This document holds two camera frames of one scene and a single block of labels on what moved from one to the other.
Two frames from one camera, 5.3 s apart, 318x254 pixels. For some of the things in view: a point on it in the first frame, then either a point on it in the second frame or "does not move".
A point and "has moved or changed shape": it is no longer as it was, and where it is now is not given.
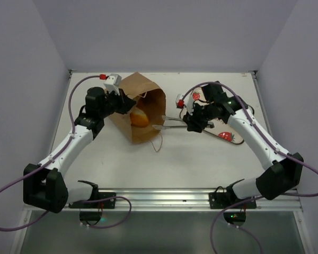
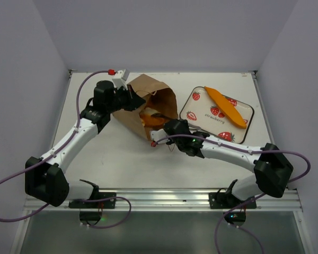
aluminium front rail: x=182 y=198 does not move
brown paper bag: x=136 y=124 has moved or changed shape
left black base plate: x=105 y=204 does not move
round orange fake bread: x=138 y=118 -> x=149 y=121
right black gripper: x=195 y=121 -> x=172 y=127
